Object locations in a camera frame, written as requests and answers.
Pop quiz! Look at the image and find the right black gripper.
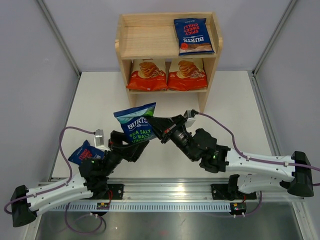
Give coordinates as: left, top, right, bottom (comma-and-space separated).
145, 115, 198, 162

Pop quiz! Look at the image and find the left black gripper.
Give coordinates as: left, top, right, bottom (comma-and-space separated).
101, 131, 150, 177

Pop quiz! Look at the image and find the blue Burts sea salt bag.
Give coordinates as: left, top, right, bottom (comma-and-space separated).
113, 102, 156, 143

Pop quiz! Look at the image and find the blue Burts chilli bag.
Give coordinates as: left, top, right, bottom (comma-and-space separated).
173, 18, 215, 56
67, 140, 104, 166

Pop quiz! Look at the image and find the cassava chips bag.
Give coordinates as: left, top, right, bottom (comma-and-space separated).
167, 58, 208, 92
126, 59, 168, 92

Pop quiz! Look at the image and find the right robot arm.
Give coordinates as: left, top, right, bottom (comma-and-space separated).
146, 115, 314, 198

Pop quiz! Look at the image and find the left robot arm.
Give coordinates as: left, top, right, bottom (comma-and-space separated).
4, 131, 149, 228

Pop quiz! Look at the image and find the wooden two-tier shelf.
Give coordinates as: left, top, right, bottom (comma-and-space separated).
115, 12, 224, 113

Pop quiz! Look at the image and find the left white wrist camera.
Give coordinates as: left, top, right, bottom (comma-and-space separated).
94, 129, 110, 151

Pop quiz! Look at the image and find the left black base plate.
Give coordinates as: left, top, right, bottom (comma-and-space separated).
98, 183, 125, 201

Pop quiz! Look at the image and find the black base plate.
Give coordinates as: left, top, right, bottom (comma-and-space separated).
98, 183, 125, 201
210, 183, 257, 201

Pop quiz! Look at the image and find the aluminium mounting rail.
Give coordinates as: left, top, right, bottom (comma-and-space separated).
32, 177, 305, 202

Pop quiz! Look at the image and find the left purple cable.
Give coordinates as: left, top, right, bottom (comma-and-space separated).
3, 126, 107, 236

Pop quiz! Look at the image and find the purple cable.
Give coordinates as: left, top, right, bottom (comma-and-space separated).
3, 126, 107, 236
197, 112, 320, 217

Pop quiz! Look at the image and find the white slotted cable duct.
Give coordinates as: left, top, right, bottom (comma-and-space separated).
68, 201, 231, 213

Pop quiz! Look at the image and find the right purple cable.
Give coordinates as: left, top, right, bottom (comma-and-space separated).
197, 112, 320, 217

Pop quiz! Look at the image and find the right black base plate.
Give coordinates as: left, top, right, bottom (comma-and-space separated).
210, 183, 257, 201

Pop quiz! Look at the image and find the right aluminium frame post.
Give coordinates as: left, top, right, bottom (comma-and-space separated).
251, 0, 301, 76

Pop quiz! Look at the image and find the aluminium frame post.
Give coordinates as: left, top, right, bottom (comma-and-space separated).
35, 0, 81, 78
251, 0, 301, 76

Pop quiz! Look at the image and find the left aluminium frame post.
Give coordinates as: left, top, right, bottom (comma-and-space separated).
35, 0, 81, 78

